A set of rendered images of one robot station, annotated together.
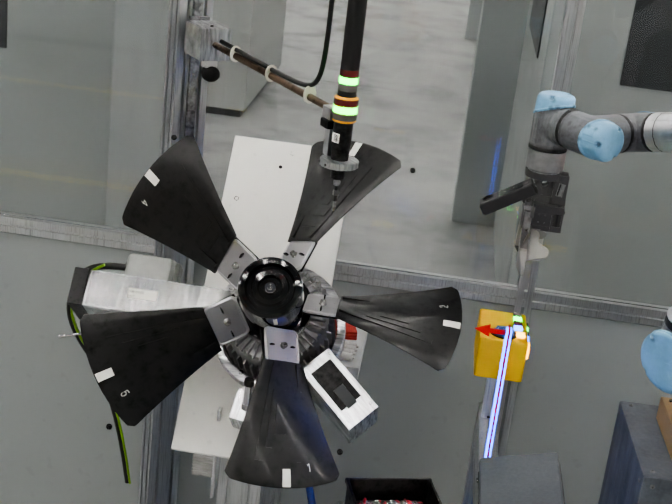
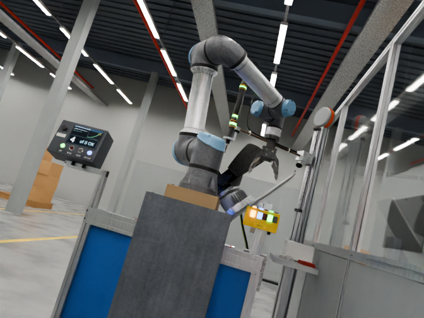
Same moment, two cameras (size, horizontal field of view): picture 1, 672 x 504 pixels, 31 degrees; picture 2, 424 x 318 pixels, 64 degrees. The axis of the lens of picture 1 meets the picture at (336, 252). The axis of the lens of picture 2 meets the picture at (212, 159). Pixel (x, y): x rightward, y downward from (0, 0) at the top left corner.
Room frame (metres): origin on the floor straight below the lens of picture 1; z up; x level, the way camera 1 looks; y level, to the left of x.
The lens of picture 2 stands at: (2.19, -2.04, 0.97)
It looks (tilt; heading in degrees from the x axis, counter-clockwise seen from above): 9 degrees up; 94
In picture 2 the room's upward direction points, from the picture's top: 16 degrees clockwise
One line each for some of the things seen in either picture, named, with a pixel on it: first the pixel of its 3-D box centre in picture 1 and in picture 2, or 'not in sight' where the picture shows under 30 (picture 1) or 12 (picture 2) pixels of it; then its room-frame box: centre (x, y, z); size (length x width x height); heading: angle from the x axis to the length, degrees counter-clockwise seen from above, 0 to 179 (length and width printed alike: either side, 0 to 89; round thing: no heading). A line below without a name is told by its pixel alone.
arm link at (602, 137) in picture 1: (596, 135); (265, 111); (2.27, -0.46, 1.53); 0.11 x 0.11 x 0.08; 37
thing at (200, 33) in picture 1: (206, 39); (305, 158); (2.65, 0.33, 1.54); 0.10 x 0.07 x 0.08; 31
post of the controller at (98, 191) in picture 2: not in sight; (99, 188); (1.56, -0.31, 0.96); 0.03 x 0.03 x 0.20; 86
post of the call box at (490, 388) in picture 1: (492, 389); (255, 241); (2.38, -0.37, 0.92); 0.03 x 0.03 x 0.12; 86
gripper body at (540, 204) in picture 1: (542, 199); (269, 148); (2.33, -0.39, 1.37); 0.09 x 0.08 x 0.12; 86
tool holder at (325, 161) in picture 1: (338, 137); (231, 132); (2.12, 0.02, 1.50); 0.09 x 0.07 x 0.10; 31
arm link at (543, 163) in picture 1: (545, 159); (274, 134); (2.34, -0.39, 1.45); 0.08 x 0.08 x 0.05
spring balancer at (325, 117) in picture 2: not in sight; (324, 118); (2.73, 0.38, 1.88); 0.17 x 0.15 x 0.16; 86
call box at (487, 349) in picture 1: (499, 347); (260, 221); (2.38, -0.37, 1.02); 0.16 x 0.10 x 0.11; 176
